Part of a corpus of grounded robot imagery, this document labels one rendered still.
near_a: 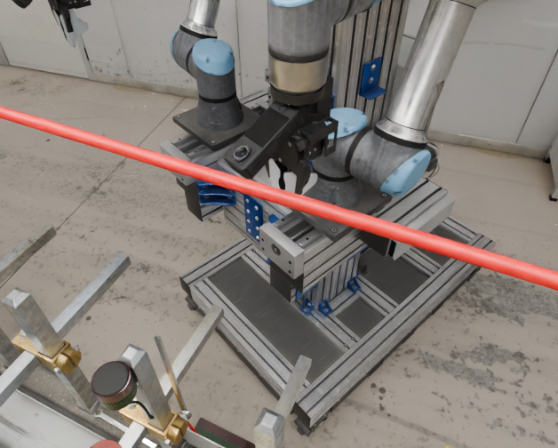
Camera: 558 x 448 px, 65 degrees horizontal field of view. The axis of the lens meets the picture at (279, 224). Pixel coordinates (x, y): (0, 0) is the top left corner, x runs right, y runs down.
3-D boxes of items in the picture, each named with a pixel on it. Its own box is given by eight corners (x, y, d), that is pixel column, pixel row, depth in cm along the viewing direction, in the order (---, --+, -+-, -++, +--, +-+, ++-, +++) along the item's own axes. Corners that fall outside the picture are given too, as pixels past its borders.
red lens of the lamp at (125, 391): (112, 362, 73) (108, 355, 71) (141, 376, 71) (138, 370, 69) (86, 394, 69) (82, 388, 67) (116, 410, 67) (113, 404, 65)
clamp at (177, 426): (139, 400, 98) (133, 390, 94) (190, 426, 94) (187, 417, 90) (123, 423, 94) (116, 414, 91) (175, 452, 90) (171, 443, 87)
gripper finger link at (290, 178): (321, 204, 72) (325, 158, 66) (294, 220, 70) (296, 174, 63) (307, 195, 74) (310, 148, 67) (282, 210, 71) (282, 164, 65)
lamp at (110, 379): (139, 410, 86) (109, 355, 71) (163, 422, 84) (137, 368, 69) (119, 438, 82) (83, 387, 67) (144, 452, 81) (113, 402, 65)
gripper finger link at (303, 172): (309, 197, 66) (312, 149, 60) (301, 202, 65) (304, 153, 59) (288, 182, 69) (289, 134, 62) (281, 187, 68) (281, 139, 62)
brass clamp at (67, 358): (40, 332, 99) (31, 320, 95) (86, 356, 95) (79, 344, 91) (18, 356, 95) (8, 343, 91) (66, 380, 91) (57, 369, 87)
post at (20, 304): (93, 398, 113) (14, 284, 79) (104, 404, 112) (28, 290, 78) (83, 411, 111) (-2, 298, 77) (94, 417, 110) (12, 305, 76)
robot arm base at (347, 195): (330, 168, 122) (334, 138, 115) (373, 195, 114) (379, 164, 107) (291, 191, 115) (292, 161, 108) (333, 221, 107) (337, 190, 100)
